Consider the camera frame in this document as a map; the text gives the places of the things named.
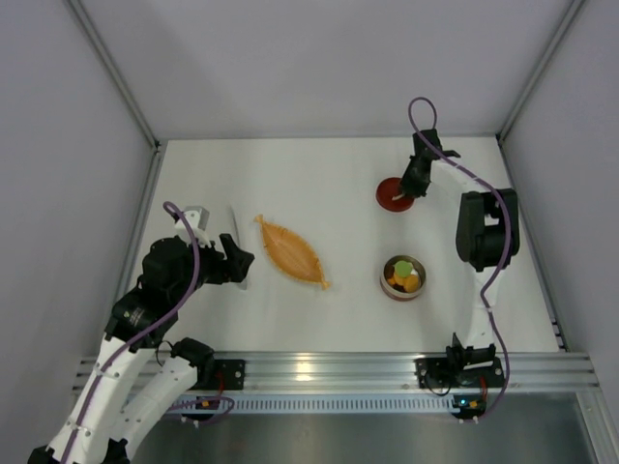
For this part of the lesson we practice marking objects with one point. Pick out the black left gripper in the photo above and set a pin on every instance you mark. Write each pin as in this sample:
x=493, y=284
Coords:
x=231, y=264

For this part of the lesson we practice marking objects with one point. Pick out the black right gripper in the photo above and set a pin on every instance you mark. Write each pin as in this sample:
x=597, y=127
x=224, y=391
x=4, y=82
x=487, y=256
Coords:
x=416, y=175

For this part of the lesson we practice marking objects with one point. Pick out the red round lid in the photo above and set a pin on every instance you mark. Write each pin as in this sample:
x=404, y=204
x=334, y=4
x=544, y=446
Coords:
x=390, y=197

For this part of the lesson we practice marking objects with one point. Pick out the green macaron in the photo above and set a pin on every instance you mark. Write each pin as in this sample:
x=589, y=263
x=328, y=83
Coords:
x=403, y=268

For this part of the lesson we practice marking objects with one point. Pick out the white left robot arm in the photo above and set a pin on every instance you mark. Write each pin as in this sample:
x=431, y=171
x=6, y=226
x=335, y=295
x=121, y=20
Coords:
x=107, y=424

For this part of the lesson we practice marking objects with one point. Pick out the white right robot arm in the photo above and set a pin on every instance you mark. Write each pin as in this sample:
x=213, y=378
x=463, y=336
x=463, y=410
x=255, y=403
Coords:
x=486, y=238

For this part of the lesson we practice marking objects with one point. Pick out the round steel lunch box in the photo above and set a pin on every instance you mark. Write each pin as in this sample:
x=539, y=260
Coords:
x=397, y=292

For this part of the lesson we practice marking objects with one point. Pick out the woven fish-shaped basket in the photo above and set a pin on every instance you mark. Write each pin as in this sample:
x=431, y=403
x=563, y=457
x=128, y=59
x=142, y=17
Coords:
x=291, y=254

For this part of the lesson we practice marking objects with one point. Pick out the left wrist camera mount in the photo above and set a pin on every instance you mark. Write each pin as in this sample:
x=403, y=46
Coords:
x=197, y=218

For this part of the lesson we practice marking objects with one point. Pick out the slotted grey cable duct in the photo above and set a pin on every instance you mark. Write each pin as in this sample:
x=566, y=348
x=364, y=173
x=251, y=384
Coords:
x=387, y=403

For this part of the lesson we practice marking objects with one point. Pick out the grey aluminium frame post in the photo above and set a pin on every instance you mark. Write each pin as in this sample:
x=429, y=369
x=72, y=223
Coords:
x=93, y=37

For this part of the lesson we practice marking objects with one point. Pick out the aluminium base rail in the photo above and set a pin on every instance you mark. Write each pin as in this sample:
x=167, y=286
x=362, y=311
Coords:
x=280, y=372

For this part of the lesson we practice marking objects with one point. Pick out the right aluminium frame post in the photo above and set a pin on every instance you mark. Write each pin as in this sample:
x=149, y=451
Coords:
x=556, y=38

